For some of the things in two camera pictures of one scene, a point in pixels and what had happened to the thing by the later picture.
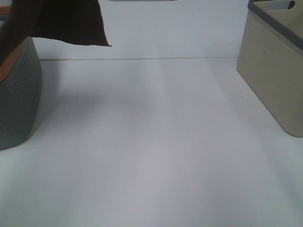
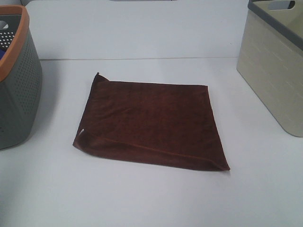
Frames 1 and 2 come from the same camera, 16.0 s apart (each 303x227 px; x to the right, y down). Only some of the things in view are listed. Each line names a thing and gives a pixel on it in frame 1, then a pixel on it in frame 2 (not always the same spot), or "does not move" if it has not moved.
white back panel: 159,29 does not move
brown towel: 78,22 → 173,124
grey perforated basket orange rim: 21,92 does not move
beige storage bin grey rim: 271,59 does not move
